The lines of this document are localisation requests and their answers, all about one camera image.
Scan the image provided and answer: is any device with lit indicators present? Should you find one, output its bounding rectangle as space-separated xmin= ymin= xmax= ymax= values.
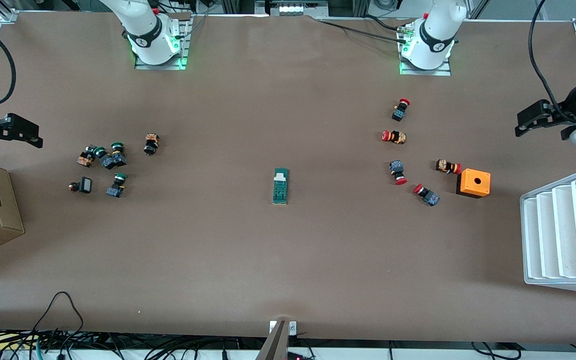
xmin=255 ymin=0 xmax=329 ymax=16

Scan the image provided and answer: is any black looped cable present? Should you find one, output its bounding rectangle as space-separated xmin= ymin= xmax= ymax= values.
xmin=33 ymin=291 xmax=85 ymax=346

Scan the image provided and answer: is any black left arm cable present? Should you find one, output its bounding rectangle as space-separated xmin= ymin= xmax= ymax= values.
xmin=528 ymin=0 xmax=569 ymax=109

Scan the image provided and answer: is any black cable on table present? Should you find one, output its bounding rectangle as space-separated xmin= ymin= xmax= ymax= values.
xmin=317 ymin=15 xmax=405 ymax=44

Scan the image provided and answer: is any tangled black cable bundle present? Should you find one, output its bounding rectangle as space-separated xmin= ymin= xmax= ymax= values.
xmin=0 ymin=327 xmax=269 ymax=360

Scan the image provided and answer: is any red emergency button blue block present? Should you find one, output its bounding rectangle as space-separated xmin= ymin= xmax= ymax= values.
xmin=413 ymin=183 xmax=440 ymax=207
xmin=392 ymin=98 xmax=411 ymax=122
xmin=389 ymin=160 xmax=408 ymax=186

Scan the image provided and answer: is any orange button enclosure box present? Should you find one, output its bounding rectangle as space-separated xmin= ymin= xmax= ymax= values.
xmin=456 ymin=168 xmax=492 ymax=199

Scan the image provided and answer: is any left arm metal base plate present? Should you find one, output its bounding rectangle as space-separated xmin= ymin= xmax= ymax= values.
xmin=399 ymin=22 xmax=452 ymax=77

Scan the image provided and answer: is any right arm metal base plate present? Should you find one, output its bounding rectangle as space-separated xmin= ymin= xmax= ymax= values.
xmin=134 ymin=15 xmax=189 ymax=71

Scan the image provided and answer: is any green load switch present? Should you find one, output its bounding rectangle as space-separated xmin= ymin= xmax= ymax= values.
xmin=273 ymin=168 xmax=289 ymax=205

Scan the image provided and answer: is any green push button blue block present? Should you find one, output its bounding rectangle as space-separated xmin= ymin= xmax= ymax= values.
xmin=106 ymin=173 xmax=128 ymax=198
xmin=111 ymin=142 xmax=128 ymax=167
xmin=93 ymin=146 xmax=116 ymax=170

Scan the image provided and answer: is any white slotted rack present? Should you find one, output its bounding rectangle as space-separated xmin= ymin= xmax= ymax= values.
xmin=519 ymin=166 xmax=576 ymax=297

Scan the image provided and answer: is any black block small red button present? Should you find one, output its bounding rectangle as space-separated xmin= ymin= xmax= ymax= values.
xmin=68 ymin=176 xmax=93 ymax=194

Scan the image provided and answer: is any yellow tag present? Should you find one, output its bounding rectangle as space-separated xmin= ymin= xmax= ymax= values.
xmin=0 ymin=334 xmax=34 ymax=351

